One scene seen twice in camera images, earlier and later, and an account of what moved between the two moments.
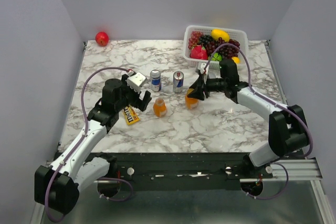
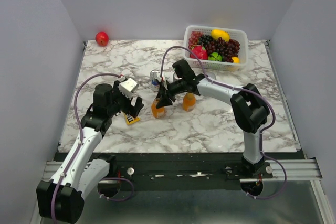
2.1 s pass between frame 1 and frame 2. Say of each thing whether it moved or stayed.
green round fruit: stayed
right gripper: moved
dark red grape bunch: stayed
